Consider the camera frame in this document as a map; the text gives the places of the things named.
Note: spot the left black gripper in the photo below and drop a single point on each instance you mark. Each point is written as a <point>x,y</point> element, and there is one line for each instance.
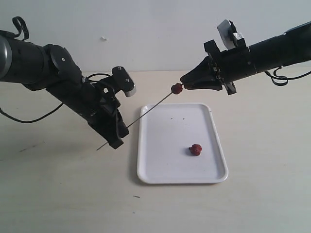
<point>94,102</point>

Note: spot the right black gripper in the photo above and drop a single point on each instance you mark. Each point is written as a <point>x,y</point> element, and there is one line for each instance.
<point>221,68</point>

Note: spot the thin metal skewer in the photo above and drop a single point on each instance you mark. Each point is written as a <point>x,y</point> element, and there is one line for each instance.
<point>141,116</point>

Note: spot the red date top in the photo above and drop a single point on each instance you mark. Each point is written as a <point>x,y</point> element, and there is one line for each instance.
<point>177,88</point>

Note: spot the red date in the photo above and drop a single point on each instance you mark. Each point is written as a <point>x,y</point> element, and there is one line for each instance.
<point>195,149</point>
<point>177,88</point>

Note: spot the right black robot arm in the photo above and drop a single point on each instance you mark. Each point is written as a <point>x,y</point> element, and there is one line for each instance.
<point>289,48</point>

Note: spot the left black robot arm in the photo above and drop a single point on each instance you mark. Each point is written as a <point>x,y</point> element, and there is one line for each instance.
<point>52,68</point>

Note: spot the white rectangular plastic tray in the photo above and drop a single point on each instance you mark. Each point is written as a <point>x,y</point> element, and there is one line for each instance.
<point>165,135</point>

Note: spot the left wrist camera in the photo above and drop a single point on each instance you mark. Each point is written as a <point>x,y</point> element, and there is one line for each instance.
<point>124,81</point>

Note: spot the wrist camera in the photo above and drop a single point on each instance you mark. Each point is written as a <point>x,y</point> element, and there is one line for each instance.
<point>231,38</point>
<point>124,81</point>

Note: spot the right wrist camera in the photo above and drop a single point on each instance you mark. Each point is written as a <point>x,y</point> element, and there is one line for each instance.
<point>231,38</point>

